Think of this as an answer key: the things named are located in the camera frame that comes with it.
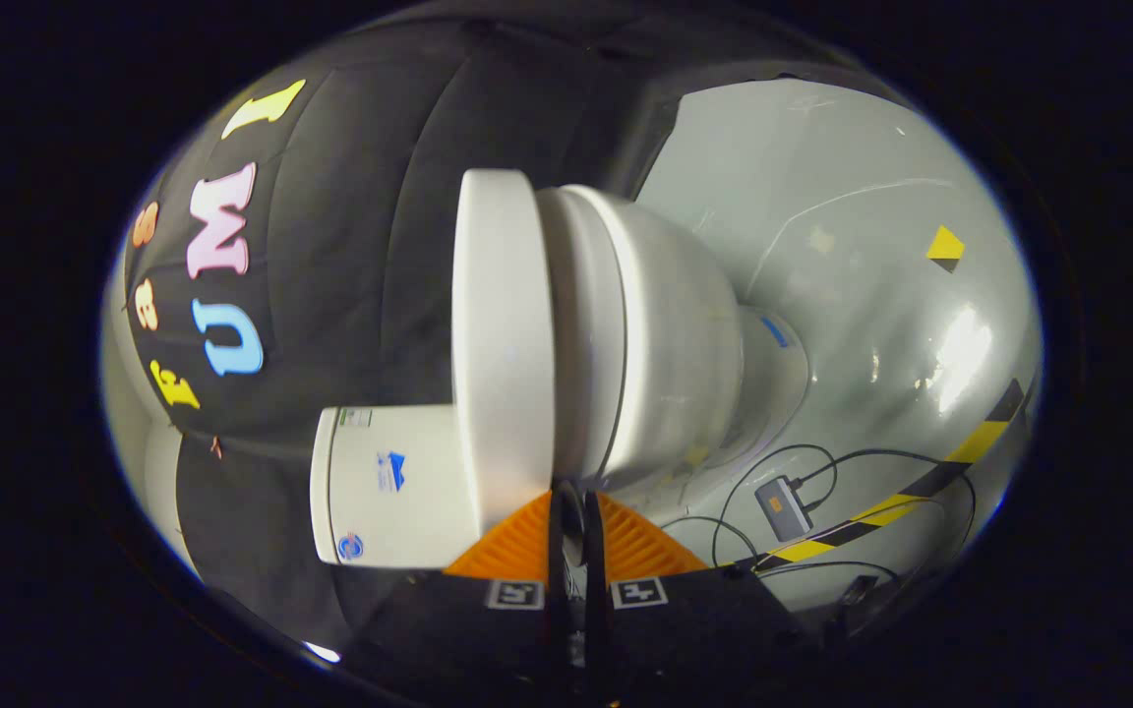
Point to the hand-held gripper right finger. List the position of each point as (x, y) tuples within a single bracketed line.
[(594, 551)]

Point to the black backdrop cloth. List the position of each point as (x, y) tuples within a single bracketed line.
[(370, 246)]

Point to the grey device box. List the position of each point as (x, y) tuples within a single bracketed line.
[(783, 508)]

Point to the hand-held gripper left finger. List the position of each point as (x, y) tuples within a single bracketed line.
[(560, 551)]

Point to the yellow black hazard tape strip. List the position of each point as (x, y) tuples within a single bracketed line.
[(881, 509)]

